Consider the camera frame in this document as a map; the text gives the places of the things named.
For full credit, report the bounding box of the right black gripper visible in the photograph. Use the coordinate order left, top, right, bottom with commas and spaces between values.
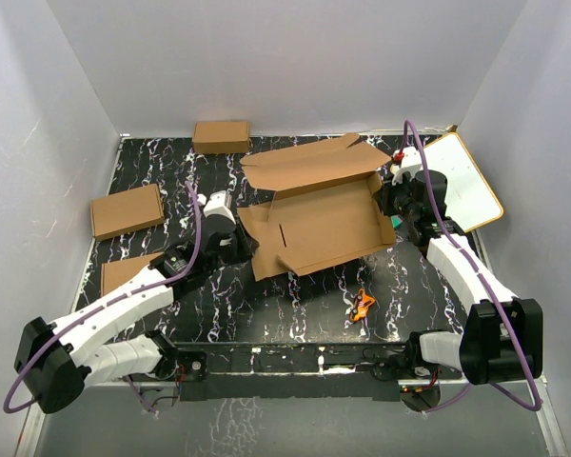
375, 170, 422, 222

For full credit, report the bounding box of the large cardboard box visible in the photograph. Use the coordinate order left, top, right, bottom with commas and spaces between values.
238, 133, 396, 281

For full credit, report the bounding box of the orange toy truck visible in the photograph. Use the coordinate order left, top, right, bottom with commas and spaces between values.
348, 288, 376, 323

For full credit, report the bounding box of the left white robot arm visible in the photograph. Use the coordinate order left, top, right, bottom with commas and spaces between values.
14, 215, 258, 414

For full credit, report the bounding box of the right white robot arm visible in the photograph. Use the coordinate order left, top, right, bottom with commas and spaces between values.
374, 170, 543, 385

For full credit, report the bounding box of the folded cardboard box left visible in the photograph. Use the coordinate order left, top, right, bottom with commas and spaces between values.
90, 184, 165, 241

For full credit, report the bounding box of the folded cardboard box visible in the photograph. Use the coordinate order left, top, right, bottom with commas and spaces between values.
192, 121, 249, 155
101, 252, 161, 296
90, 184, 165, 241

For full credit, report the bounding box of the folded cardboard box back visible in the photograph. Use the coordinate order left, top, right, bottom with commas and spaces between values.
192, 121, 249, 155

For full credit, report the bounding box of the folded cardboard box front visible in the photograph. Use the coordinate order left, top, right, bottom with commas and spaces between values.
101, 252, 161, 296

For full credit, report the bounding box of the green eraser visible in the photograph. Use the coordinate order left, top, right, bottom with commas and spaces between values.
391, 215, 403, 229

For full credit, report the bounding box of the white board yellow rim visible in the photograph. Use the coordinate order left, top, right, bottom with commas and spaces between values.
424, 132, 504, 232

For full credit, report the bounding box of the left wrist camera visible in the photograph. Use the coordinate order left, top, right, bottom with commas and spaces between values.
203, 190, 236, 224

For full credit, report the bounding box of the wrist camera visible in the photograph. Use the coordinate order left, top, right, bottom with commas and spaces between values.
203, 190, 236, 224
390, 147, 425, 186

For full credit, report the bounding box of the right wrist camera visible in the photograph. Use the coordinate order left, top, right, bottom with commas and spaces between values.
390, 147, 425, 186

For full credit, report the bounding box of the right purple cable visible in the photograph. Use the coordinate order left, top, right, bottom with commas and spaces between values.
402, 118, 544, 413

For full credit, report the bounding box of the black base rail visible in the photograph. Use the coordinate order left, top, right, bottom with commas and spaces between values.
137, 340, 463, 410

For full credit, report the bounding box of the aluminium frame rail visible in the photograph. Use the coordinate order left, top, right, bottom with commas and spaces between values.
17, 381, 567, 456

